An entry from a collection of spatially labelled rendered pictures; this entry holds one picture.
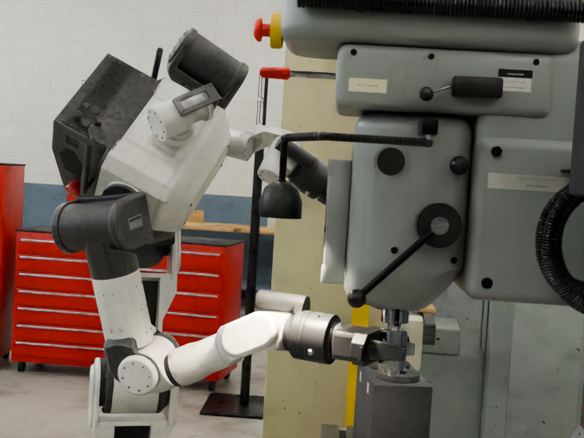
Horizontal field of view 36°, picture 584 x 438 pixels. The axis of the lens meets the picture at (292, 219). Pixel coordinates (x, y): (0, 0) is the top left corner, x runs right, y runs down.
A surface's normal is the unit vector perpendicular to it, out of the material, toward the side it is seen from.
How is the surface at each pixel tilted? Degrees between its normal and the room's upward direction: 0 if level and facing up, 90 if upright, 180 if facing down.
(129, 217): 82
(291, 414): 90
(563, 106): 90
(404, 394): 90
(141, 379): 103
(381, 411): 90
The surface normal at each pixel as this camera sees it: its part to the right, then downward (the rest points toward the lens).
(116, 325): -0.25, 0.25
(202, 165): 0.80, 0.01
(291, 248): -0.05, 0.05
